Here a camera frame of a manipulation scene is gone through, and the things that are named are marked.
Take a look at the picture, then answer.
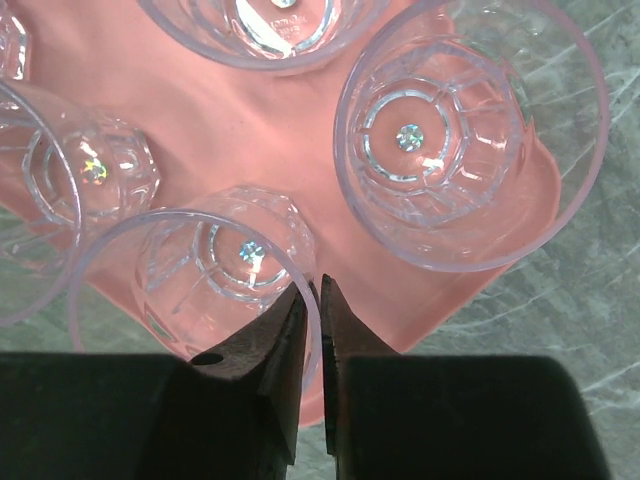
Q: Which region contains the pink plastic tray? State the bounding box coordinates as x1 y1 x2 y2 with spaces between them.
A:
0 0 564 429

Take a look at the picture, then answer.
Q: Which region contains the clear round glass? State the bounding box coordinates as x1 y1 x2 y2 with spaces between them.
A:
333 1 611 273

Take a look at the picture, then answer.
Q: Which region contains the clear faceted glass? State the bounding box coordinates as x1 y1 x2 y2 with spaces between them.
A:
138 0 390 74

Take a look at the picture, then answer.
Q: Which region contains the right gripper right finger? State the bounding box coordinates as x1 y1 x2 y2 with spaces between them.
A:
320 276 611 479

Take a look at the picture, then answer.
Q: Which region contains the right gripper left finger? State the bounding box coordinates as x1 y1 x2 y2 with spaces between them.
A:
1 288 307 479

